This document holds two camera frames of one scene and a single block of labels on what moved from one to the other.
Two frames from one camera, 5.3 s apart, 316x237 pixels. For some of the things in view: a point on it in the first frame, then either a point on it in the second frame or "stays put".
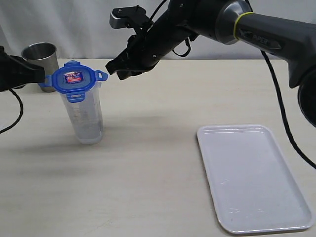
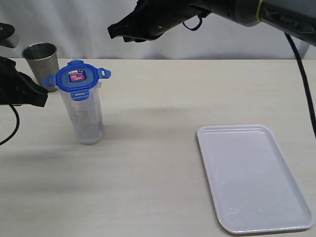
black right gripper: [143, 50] -> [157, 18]
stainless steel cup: [44, 55] stays put
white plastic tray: [251, 185] stays put
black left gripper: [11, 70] -> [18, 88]
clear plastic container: [87, 117] stays put
